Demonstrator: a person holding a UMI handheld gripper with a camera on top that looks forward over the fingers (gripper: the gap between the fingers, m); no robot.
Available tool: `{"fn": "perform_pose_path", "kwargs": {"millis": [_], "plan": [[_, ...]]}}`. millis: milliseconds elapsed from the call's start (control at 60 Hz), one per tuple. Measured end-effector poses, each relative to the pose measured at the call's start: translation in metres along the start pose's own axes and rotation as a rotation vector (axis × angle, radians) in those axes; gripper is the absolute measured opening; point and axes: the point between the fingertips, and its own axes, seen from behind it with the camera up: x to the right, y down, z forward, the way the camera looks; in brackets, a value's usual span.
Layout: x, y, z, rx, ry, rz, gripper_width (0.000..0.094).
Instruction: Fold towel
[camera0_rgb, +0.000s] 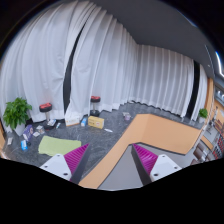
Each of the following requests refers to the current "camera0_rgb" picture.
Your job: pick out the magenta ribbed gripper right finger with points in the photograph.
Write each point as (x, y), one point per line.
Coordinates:
(152, 167)

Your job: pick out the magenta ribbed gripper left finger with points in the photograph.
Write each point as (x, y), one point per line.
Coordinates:
(69, 166)

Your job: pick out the light green towel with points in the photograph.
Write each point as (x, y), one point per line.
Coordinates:
(52, 146)

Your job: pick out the white flat box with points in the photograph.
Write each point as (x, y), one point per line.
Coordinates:
(72, 121)

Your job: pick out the small blue box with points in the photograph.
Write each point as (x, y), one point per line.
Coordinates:
(84, 121)

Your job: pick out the blue and white carton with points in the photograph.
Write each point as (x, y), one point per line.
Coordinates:
(24, 145)

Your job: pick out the yellow cardboard box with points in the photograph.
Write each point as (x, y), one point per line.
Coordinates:
(96, 122)

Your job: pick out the purple book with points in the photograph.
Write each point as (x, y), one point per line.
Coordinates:
(28, 132)

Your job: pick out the small package on counter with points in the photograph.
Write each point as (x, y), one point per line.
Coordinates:
(126, 116)

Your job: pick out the left red stool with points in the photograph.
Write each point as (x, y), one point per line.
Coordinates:
(46, 108)

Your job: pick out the red stool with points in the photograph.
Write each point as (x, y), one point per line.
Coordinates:
(94, 100)
(46, 108)

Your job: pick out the right red stool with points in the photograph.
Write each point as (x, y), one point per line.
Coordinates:
(94, 100)

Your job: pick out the large green potted plant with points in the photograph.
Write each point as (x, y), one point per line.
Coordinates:
(15, 115)

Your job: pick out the small potted plant far right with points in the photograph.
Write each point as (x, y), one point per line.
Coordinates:
(203, 113)

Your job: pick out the right white curtain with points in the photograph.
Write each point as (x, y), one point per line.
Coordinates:
(165, 79)

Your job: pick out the white curtain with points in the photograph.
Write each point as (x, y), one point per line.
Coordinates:
(165, 79)
(35, 63)
(104, 65)

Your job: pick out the left white curtain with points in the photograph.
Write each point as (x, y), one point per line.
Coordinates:
(35, 63)

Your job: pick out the middle white curtain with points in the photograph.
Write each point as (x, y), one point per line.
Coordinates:
(104, 65)

